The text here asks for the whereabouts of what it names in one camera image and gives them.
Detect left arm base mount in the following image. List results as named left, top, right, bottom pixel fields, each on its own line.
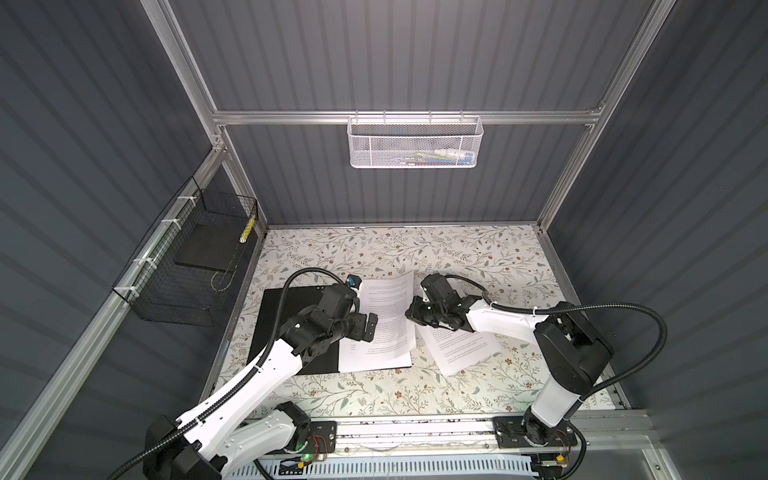
left=283, top=420, right=338, bottom=457

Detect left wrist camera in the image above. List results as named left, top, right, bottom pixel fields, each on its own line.
left=345, top=274, right=362, bottom=293

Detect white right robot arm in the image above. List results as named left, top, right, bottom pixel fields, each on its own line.
left=405, top=294, right=613, bottom=440

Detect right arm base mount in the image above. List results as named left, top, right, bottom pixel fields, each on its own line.
left=491, top=413, right=579, bottom=449

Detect white wire mesh basket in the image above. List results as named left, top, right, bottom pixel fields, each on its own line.
left=346, top=114, right=484, bottom=169

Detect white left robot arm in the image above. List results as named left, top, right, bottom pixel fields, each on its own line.
left=140, top=283, right=378, bottom=479

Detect white slotted cable duct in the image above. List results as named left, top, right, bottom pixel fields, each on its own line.
left=229, top=454, right=540, bottom=479

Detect aluminium front rail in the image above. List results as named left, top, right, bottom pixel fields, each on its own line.
left=170, top=409, right=661, bottom=463

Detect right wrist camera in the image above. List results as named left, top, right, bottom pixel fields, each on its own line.
left=420, top=273, right=461, bottom=306

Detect yellow marker pen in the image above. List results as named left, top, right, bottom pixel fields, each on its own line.
left=239, top=215, right=257, bottom=244

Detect black pad in basket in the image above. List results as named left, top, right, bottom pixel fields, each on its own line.
left=174, top=224, right=242, bottom=273

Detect printed paper sheet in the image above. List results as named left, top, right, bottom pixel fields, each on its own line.
left=338, top=272, right=416, bottom=373

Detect pens in white basket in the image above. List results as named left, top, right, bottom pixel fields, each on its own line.
left=391, top=148, right=477, bottom=167

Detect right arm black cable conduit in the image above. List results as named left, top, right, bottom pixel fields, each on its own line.
left=443, top=274, right=669, bottom=415

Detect black file folder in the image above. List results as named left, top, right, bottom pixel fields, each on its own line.
left=247, top=283, right=366, bottom=375

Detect black wire mesh basket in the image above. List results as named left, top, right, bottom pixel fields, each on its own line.
left=113, top=180, right=259, bottom=327

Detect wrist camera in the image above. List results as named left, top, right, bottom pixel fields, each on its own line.
left=420, top=273, right=461, bottom=306
left=345, top=274, right=362, bottom=293

